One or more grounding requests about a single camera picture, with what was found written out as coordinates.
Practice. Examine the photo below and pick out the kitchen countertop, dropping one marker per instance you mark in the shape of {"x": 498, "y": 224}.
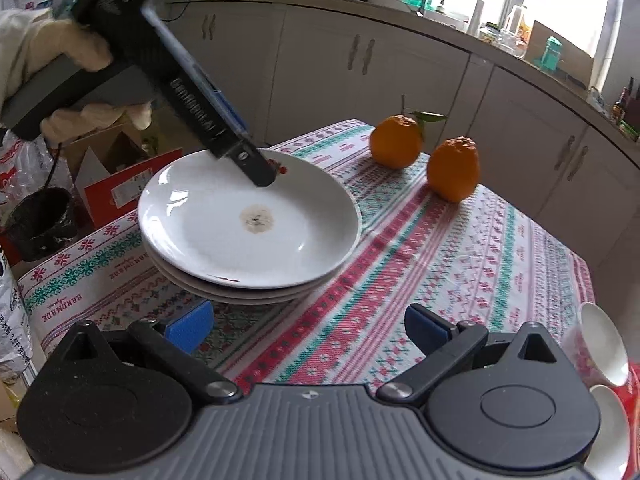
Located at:
{"x": 390, "y": 16}

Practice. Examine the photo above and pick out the white pink-floral bowl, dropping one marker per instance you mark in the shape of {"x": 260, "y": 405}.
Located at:
{"x": 607, "y": 425}
{"x": 605, "y": 340}

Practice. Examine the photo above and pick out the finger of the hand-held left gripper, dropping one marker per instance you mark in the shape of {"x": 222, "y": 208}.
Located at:
{"x": 232, "y": 112}
{"x": 260, "y": 170}

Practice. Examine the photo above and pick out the stained white floral plate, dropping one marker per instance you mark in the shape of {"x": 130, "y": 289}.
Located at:
{"x": 300, "y": 220}

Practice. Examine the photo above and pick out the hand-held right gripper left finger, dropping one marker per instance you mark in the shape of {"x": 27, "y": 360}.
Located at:
{"x": 187, "y": 327}

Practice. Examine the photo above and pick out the glass teapot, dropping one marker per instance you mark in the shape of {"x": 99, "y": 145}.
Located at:
{"x": 505, "y": 40}

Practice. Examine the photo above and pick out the brown cardboard sheet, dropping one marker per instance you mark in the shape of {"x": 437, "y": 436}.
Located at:
{"x": 575, "y": 60}

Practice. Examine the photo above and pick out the open cardboard box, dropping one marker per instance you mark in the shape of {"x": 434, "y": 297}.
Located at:
{"x": 105, "y": 152}

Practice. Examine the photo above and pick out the dark sauce bottle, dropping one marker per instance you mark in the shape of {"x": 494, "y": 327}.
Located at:
{"x": 620, "y": 107}

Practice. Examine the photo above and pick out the black trash bin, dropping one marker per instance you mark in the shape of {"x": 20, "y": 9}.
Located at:
{"x": 42, "y": 225}

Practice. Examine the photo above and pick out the white kitchen cabinets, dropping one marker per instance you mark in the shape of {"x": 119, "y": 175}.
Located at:
{"x": 325, "y": 85}

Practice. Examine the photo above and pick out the white printed bag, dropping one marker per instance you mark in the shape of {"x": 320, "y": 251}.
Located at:
{"x": 12, "y": 320}

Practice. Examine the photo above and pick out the bumpy orange without leaf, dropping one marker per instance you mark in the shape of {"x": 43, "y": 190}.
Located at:
{"x": 452, "y": 175}

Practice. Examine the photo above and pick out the patterned tablecloth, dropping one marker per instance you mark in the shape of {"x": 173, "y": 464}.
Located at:
{"x": 425, "y": 260}

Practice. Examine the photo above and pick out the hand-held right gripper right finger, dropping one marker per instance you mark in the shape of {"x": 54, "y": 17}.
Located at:
{"x": 425, "y": 327}

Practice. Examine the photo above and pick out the white plastic jug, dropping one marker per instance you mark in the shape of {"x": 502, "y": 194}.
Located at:
{"x": 516, "y": 19}

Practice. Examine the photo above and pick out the orange with green leaf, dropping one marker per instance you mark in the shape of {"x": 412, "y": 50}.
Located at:
{"x": 395, "y": 142}

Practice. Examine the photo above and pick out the person's left hand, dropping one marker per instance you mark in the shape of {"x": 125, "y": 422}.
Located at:
{"x": 50, "y": 40}

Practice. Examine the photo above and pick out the red cardboard box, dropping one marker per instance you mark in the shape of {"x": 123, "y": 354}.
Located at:
{"x": 125, "y": 190}

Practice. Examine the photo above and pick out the stack of clear plastic cups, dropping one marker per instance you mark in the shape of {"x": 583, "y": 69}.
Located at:
{"x": 477, "y": 17}

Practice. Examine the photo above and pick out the red white plastic bag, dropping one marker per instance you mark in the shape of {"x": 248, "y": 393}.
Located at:
{"x": 22, "y": 165}

